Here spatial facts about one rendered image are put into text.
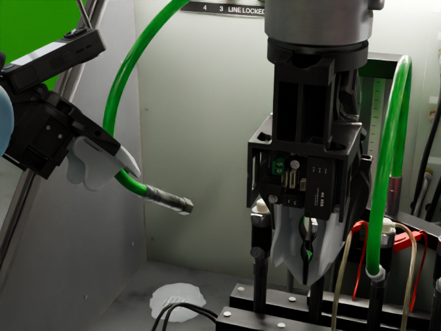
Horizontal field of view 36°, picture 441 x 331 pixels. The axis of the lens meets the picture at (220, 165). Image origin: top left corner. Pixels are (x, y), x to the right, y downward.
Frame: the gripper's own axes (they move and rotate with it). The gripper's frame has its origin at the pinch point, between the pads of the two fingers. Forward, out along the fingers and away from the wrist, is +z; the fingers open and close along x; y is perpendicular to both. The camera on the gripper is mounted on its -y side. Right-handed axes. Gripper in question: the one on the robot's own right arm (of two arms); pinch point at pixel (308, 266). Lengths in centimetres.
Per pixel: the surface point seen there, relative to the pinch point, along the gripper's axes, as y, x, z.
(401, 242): -30.6, 6.5, 13.7
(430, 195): -57, 9, 19
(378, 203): -14.1, 4.2, 0.3
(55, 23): -261, -188, 50
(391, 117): -19.7, 4.1, -7.0
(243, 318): -25.9, -13.2, 27.0
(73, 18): -261, -177, 46
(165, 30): -57, -37, -5
